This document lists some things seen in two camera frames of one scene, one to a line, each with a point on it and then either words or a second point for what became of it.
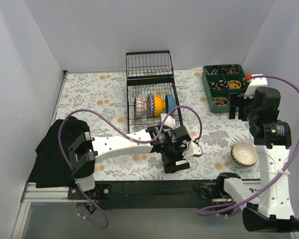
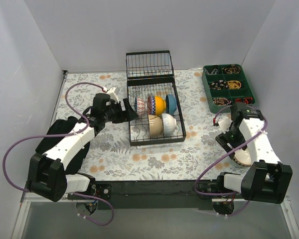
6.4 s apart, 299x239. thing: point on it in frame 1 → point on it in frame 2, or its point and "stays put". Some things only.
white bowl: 180,162 → 156,125
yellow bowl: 159,105 stays put
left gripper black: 173,159 → 125,110
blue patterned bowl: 139,107 stays put
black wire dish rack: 150,92 stays put
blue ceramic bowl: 170,103 stays put
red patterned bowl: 150,106 stays put
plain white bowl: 169,121 stays put
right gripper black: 241,109 → 225,144
